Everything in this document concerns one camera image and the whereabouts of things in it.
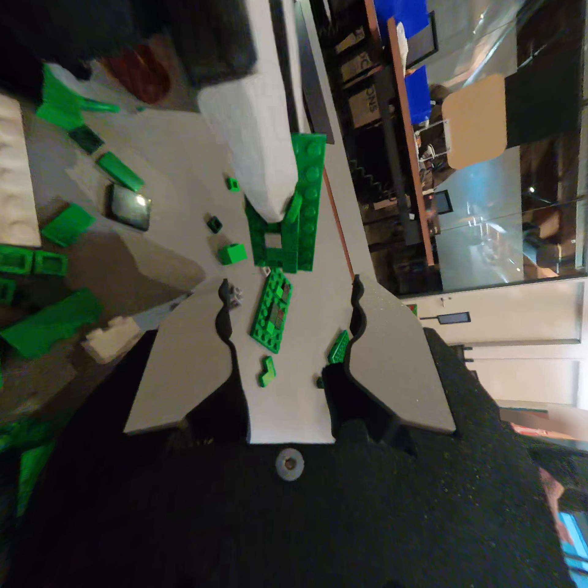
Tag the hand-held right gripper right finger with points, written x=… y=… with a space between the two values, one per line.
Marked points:
x=399 y=367

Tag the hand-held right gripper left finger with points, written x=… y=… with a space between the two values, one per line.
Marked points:
x=183 y=367

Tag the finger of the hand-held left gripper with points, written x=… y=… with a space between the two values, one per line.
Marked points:
x=257 y=147

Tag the green wedge plate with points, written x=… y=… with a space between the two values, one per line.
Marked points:
x=339 y=349

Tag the green brick frame assembly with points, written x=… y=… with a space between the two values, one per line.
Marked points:
x=312 y=183

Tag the green plate with dark tiles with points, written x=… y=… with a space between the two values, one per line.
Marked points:
x=266 y=330

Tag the person's left hand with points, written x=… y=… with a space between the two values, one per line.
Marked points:
x=138 y=73

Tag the tiny bright green stud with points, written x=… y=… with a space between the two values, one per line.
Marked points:
x=232 y=184

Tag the pale grey small brick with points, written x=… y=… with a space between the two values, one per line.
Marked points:
x=110 y=342

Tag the green L-shaped tile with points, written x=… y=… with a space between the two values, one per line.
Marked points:
x=266 y=379

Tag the dark green small tile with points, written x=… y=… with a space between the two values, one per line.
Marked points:
x=214 y=224

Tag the small green brick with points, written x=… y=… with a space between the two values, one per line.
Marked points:
x=232 y=255

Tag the brown cardboard box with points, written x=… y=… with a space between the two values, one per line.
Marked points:
x=365 y=108

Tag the green slope brick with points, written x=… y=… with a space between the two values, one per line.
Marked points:
x=119 y=171

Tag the large green slope panel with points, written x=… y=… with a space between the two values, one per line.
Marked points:
x=50 y=324

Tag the black square tile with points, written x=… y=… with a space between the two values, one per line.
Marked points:
x=131 y=209

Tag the wooden table black legs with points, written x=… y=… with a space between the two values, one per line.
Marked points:
x=417 y=183

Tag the small blue storage bin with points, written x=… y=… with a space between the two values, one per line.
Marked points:
x=418 y=99

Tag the pile of loose green bricks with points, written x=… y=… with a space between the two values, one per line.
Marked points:
x=50 y=264

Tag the small black display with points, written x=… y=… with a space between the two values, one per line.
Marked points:
x=442 y=203

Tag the white crumpled paper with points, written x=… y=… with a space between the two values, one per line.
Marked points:
x=402 y=46

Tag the large blue storage bin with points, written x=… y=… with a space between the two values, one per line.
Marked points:
x=395 y=16

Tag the black monitor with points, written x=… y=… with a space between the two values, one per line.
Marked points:
x=425 y=41

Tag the long white brick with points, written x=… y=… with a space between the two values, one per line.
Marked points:
x=16 y=183

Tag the grey bracket brick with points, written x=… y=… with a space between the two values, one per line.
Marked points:
x=236 y=296

